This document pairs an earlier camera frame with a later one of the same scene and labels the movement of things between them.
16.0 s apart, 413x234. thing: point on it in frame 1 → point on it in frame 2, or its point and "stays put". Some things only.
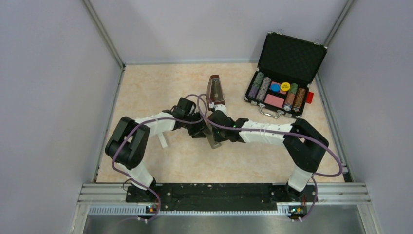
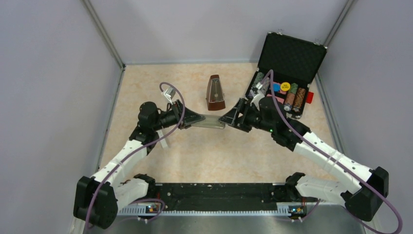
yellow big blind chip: (285, 86) stays put
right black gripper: (217, 138) → (232, 118)
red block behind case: (309, 96) stays put
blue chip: (275, 87) stays put
